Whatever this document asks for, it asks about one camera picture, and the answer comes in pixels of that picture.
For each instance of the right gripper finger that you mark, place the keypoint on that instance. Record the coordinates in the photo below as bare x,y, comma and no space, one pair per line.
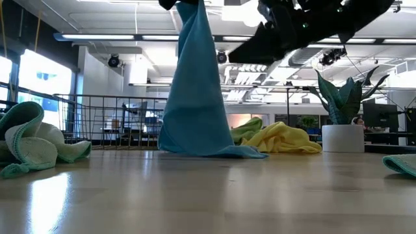
263,47

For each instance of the small blue microfiber towel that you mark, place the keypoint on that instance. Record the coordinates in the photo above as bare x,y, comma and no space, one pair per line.
195,97

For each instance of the pale green cloth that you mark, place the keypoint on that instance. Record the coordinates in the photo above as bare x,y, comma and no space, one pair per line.
29,149

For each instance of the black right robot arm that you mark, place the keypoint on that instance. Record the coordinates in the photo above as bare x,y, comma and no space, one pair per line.
357,16

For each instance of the lime green microfiber towel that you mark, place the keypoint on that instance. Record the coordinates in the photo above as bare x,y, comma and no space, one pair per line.
248,130

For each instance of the yellow microfiber towel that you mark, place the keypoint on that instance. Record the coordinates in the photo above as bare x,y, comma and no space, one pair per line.
279,138

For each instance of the pale green microfiber towel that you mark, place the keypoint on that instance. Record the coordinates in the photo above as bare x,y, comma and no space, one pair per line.
403,164

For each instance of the black ceiling spotlight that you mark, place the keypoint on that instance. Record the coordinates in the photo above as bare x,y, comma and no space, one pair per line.
222,57
113,60

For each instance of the long ceiling light fixture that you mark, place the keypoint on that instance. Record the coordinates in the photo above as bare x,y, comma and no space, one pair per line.
97,37

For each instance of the green office plant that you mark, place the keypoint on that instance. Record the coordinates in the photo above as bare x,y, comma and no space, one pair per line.
307,122

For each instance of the person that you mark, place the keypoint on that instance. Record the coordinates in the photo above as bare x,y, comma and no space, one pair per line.
359,122

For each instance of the snake plant in white pot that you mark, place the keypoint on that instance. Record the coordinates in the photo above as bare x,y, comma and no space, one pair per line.
343,138

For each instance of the black computer monitor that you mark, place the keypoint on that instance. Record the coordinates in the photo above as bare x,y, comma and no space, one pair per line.
411,126
380,115

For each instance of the black aluminium table frame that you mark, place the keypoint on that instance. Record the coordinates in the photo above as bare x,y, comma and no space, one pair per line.
390,149

